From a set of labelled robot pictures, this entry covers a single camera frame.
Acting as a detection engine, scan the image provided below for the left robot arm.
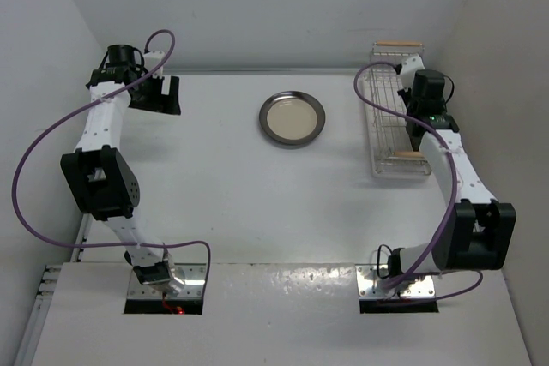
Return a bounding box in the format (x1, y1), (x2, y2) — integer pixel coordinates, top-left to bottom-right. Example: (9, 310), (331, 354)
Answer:
(60, 45), (185, 296)

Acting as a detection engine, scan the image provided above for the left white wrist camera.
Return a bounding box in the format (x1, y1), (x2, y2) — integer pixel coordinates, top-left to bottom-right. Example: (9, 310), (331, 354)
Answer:
(143, 51), (166, 79)

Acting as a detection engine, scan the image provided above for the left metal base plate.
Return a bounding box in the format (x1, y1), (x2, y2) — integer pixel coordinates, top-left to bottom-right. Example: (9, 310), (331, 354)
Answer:
(126, 263), (206, 300)

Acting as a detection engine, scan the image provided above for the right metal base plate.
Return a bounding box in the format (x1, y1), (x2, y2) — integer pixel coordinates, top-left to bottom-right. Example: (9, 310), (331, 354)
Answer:
(355, 264), (436, 301)

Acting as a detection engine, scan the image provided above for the metal base plate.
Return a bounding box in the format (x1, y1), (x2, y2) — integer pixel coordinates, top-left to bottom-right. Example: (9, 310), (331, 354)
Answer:
(126, 263), (206, 300)
(355, 264), (436, 301)

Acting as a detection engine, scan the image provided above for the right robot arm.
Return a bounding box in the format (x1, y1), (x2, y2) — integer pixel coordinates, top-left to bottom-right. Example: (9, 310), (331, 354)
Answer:
(388, 67), (516, 284)

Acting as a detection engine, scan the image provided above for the white wire dish rack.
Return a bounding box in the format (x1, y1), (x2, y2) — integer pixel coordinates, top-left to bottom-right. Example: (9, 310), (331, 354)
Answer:
(362, 41), (431, 180)

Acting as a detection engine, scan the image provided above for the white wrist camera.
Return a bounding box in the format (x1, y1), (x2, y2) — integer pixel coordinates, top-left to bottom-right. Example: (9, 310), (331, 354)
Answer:
(143, 51), (166, 79)
(397, 54), (425, 87)

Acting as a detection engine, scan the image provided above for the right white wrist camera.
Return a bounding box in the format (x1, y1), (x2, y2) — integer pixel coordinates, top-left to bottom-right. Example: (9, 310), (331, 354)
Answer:
(397, 54), (425, 87)

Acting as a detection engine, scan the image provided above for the grey rimmed beige plate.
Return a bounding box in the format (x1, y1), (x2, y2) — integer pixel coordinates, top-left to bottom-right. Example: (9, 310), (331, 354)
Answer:
(258, 91), (326, 147)

